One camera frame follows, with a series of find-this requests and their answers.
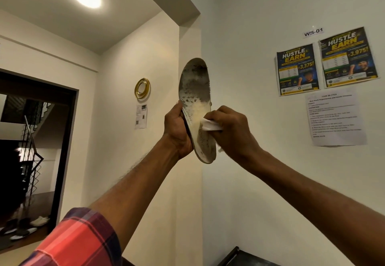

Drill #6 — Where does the blue yellow poster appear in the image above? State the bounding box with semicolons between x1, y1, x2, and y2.
274;43;321;97
319;26;379;89

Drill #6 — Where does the black shelf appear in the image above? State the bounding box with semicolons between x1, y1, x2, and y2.
217;246;282;266

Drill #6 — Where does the white shoe insole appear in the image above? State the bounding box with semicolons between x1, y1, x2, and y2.
178;58;218;164

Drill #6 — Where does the small white label sign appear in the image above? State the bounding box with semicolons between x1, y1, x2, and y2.
303;27;325;39

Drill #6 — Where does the person's right forearm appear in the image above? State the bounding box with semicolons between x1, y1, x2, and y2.
245;148;385;266

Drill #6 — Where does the person's left forearm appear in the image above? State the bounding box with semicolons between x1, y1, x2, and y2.
89;136;182;253

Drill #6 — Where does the red plaid shirt sleeve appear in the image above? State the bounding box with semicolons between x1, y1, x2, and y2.
19;208;124;266

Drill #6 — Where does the black shoe with white sole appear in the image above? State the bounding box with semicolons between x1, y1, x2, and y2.
10;218;38;241
0;219;19;235

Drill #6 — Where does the white wiping cloth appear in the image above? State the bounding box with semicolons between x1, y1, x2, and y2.
201;118;224;154

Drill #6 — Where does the white printed instruction sheet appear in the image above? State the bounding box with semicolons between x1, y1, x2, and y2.
305;89;368;147

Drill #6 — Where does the gold ring wall ornament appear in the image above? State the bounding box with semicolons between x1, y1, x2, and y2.
134;78;151;100

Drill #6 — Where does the metal stair railing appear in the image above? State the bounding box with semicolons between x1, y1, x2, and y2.
17;115;45;210

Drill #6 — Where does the dark door frame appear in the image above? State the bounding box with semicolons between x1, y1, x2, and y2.
0;68;79;255

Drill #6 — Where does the person's right hand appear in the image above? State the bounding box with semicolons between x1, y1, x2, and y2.
204;105;263;168

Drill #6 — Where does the small white paper notice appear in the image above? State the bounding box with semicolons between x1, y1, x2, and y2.
134;104;148;130

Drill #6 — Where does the person's left hand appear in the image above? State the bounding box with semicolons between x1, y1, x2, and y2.
162;100;194;160

